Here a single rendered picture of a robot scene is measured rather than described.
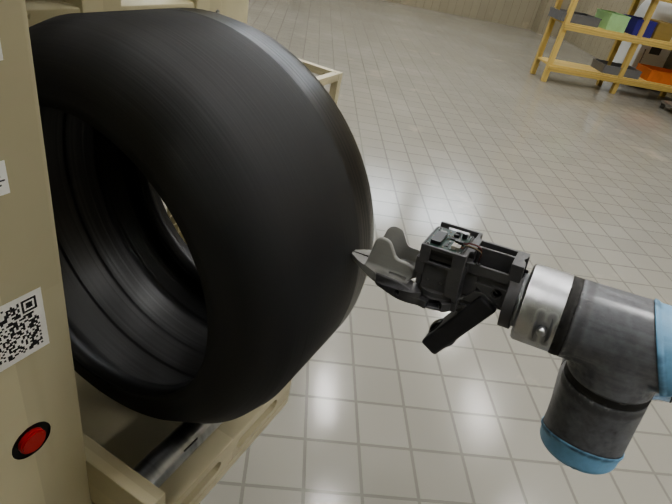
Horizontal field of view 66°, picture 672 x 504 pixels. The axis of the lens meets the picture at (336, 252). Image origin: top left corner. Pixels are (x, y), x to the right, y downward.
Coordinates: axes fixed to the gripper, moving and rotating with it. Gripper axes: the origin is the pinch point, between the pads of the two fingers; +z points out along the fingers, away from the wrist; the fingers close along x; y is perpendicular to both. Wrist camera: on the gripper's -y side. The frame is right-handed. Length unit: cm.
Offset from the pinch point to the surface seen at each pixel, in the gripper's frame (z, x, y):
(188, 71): 16.4, 12.2, 22.8
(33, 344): 21.2, 31.5, -2.2
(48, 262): 20.3, 28.6, 6.5
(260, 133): 8.9, 10.0, 17.4
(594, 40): 60, -1311, -91
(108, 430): 36, 16, -40
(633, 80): -37, -922, -105
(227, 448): 15.1, 9.7, -36.5
